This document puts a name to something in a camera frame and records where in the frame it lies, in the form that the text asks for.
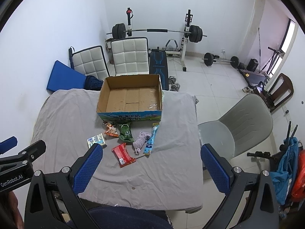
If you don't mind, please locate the purple plush toy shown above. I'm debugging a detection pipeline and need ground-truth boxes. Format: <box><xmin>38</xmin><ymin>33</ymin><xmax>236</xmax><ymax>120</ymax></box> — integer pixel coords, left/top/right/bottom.
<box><xmin>132</xmin><ymin>132</ymin><xmax>152</xmax><ymax>155</ymax></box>

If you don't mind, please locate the black speaker box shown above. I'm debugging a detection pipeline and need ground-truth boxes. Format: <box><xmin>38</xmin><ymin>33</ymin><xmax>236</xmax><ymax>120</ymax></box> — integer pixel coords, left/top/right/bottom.
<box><xmin>246</xmin><ymin>58</ymin><xmax>259</xmax><ymax>72</ymax></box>

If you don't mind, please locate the white padded chair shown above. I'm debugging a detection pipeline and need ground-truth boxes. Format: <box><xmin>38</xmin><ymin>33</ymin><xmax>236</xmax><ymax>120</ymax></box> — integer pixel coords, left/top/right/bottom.
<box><xmin>68</xmin><ymin>46</ymin><xmax>110</xmax><ymax>81</ymax></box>
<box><xmin>111</xmin><ymin>37</ymin><xmax>149</xmax><ymax>76</ymax></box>

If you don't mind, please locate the red snack packet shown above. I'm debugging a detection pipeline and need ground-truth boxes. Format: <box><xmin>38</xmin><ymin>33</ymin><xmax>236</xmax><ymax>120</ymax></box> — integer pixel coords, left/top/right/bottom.
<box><xmin>112</xmin><ymin>143</ymin><xmax>136</xmax><ymax>168</ymax></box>

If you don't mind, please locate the brown wooden chair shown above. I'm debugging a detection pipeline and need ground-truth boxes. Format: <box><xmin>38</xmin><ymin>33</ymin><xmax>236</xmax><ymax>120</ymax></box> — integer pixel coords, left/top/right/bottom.
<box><xmin>253</xmin><ymin>73</ymin><xmax>294</xmax><ymax>113</ymax></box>

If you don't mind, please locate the yellow tissue pack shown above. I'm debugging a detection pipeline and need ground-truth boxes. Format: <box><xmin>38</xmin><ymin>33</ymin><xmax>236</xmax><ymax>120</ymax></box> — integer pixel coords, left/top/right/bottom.
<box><xmin>87</xmin><ymin>133</ymin><xmax>107</xmax><ymax>148</ymax></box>

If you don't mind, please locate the grey plastic chair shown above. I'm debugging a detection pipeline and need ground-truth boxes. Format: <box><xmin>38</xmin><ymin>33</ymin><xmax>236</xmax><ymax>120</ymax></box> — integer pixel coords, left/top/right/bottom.
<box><xmin>198</xmin><ymin>94</ymin><xmax>273</xmax><ymax>173</ymax></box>

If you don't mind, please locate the dark blue blanket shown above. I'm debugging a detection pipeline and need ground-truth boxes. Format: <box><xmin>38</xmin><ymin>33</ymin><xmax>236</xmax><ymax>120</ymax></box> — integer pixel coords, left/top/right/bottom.
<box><xmin>84</xmin><ymin>75</ymin><xmax>103</xmax><ymax>91</ymax></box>

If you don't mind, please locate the right white padded chair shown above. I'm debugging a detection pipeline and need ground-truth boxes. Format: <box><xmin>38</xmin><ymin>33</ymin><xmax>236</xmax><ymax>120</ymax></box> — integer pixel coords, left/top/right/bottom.
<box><xmin>111</xmin><ymin>37</ymin><xmax>149</xmax><ymax>76</ymax></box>

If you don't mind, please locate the black treadmill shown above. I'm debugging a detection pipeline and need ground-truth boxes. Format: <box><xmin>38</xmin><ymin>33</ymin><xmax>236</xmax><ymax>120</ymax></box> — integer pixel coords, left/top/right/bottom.
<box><xmin>238</xmin><ymin>69</ymin><xmax>270</xmax><ymax>88</ymax></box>

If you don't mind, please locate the chrome dumbbell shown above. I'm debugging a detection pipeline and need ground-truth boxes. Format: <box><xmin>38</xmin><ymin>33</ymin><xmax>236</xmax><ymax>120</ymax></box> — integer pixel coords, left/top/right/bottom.
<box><xmin>169</xmin><ymin>76</ymin><xmax>180</xmax><ymax>92</ymax></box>

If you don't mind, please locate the black blue bench pad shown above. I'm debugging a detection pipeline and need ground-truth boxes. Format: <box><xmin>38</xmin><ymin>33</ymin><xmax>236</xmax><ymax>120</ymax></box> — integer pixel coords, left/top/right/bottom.
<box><xmin>149</xmin><ymin>49</ymin><xmax>169</xmax><ymax>90</ymax></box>

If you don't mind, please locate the grey table cloth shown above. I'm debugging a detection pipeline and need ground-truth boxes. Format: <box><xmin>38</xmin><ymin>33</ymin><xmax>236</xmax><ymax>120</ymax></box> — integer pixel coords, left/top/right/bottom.
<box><xmin>33</xmin><ymin>89</ymin><xmax>203</xmax><ymax>212</ymax></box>

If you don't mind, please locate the left white padded chair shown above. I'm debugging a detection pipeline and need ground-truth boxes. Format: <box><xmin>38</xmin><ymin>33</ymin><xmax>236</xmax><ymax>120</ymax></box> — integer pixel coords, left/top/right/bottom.
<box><xmin>68</xmin><ymin>46</ymin><xmax>110</xmax><ymax>81</ymax></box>

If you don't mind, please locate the orange snack bag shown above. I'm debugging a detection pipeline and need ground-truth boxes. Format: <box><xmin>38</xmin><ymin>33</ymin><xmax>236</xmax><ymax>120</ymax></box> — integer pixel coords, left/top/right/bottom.
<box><xmin>103</xmin><ymin>122</ymin><xmax>119</xmax><ymax>138</ymax></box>

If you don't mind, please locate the long light blue packet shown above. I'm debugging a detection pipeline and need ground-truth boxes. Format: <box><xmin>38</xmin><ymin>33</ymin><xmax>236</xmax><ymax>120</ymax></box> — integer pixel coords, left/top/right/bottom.
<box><xmin>143</xmin><ymin>123</ymin><xmax>159</xmax><ymax>156</ymax></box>

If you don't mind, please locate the white weight bench rack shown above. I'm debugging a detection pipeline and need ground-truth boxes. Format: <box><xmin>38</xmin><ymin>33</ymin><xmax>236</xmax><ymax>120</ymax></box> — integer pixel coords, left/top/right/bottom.
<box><xmin>125</xmin><ymin>7</ymin><xmax>193</xmax><ymax>72</ymax></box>

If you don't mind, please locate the blue foam mat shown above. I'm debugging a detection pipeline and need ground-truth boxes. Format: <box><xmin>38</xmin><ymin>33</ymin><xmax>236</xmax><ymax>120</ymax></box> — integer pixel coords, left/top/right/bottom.
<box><xmin>47</xmin><ymin>60</ymin><xmax>86</xmax><ymax>92</ymax></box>

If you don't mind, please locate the barbell on floor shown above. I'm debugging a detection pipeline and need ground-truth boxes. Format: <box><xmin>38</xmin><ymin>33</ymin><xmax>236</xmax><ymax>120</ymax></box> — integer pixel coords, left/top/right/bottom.
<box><xmin>202</xmin><ymin>52</ymin><xmax>240</xmax><ymax>69</ymax></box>

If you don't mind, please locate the green snack bag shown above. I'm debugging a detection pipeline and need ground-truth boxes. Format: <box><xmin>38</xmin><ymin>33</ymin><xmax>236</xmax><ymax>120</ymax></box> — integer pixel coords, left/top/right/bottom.
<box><xmin>118</xmin><ymin>122</ymin><xmax>134</xmax><ymax>143</ymax></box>

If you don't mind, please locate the open cardboard box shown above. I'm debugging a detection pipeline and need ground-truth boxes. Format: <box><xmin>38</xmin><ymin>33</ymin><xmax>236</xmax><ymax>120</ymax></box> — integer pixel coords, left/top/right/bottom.
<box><xmin>96</xmin><ymin>74</ymin><xmax>163</xmax><ymax>122</ymax></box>

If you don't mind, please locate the blue bag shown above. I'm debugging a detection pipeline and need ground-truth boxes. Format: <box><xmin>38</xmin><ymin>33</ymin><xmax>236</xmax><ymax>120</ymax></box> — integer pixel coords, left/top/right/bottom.
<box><xmin>270</xmin><ymin>137</ymin><xmax>299</xmax><ymax>205</ymax></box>

